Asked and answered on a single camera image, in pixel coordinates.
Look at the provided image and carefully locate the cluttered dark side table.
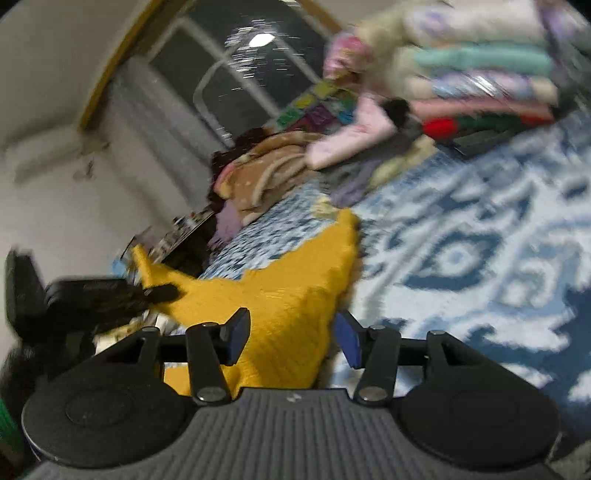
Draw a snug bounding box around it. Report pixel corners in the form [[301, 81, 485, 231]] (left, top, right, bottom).
[[112, 209, 216, 278]]

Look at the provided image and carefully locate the pink top folded garment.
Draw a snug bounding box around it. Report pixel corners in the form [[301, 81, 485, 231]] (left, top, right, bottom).
[[304, 95, 397, 171]]

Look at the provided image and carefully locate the grey sheer curtain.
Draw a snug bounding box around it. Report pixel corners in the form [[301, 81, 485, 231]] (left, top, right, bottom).
[[101, 56, 223, 222]]

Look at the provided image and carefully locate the white metal bed frame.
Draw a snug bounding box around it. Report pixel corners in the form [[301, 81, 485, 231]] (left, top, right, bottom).
[[192, 32, 320, 149]]

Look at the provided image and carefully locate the yellow knit sweater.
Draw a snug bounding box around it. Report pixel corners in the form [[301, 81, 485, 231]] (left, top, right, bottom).
[[132, 209, 359, 395]]

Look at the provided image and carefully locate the grey purple folded clothes stack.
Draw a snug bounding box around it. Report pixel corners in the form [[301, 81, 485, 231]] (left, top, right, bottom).
[[318, 99, 437, 208]]

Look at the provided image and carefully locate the colourful folded clothes stack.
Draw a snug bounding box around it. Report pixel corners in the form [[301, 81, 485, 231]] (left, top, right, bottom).
[[398, 1, 560, 158]]

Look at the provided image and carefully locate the colourful alphabet foam mat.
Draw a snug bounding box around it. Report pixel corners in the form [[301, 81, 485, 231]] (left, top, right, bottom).
[[267, 81, 358, 135]]

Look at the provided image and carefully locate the beige pink quilt heap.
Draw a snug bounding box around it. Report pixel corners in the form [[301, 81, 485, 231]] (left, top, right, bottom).
[[322, 1, 434, 97]]

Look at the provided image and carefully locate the wall air conditioner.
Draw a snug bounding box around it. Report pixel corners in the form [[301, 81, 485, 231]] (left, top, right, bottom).
[[4, 127, 86, 184]]

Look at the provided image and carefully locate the purple garment by blanket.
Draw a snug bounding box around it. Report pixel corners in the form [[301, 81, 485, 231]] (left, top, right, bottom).
[[208, 200, 243, 250]]

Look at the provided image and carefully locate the brown dotted fleece blanket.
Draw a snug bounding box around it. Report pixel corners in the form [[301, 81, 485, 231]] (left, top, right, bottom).
[[213, 131, 324, 227]]

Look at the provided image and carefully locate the blue white patterned bedsheet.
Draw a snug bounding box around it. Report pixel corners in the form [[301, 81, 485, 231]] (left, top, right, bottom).
[[197, 110, 591, 425]]

